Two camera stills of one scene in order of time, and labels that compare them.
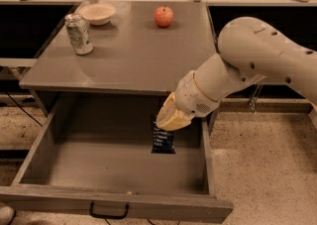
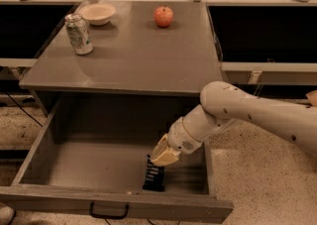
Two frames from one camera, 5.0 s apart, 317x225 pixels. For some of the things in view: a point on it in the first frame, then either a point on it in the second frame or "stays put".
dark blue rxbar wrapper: (162, 140) to (155, 180)
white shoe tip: (6, 215) stays put
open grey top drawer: (92, 153) stays put
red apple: (163, 16) stays put
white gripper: (192, 96) to (180, 139)
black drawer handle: (109, 216) stays put
